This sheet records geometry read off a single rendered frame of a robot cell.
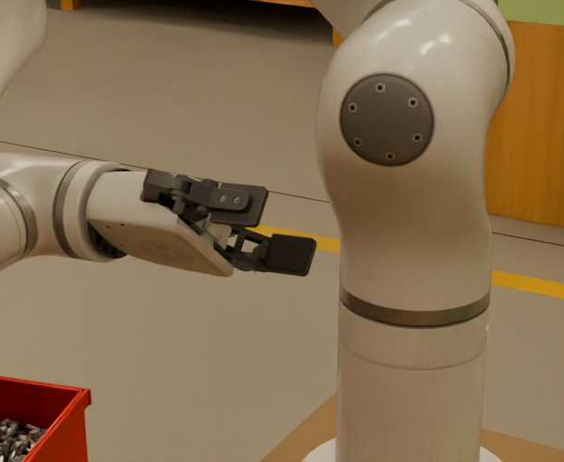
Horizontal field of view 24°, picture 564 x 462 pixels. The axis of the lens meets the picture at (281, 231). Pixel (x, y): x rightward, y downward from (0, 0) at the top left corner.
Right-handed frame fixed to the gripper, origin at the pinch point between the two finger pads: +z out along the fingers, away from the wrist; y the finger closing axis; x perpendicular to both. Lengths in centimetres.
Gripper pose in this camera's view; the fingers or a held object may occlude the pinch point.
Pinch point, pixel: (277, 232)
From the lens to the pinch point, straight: 102.7
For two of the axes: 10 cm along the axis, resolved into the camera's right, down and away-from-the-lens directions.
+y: -4.1, -4.1, -8.1
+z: 8.7, 1.0, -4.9
